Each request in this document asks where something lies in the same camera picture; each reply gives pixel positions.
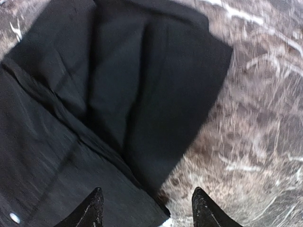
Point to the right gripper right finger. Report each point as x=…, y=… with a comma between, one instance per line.
x=206, y=213

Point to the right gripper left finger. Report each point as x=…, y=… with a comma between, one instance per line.
x=88, y=214

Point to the black long sleeve shirt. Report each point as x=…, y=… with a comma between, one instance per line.
x=108, y=94

